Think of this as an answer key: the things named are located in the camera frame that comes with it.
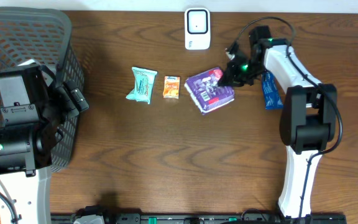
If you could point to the grey plastic basket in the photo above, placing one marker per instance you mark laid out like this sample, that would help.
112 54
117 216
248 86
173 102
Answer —
43 35

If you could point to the blue Oreo cookie pack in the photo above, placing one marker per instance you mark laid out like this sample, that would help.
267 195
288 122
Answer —
271 96

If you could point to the green wet wipes pack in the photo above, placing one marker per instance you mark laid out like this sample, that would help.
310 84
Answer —
143 86

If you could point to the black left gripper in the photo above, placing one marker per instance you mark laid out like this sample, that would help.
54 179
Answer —
74 96

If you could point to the white barcode scanner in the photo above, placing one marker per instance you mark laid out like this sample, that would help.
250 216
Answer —
197 28

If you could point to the red purple pad pack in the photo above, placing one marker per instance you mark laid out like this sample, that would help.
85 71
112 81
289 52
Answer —
205 92

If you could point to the orange tissue pack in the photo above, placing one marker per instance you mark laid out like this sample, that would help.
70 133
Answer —
171 87

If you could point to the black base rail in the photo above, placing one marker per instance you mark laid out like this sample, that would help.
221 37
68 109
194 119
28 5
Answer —
97 214

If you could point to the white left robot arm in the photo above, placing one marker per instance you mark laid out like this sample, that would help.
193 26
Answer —
25 174

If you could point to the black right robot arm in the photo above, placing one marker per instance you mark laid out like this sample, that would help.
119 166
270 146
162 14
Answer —
309 118

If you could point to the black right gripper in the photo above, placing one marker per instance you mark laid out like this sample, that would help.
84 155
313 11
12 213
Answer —
232 77

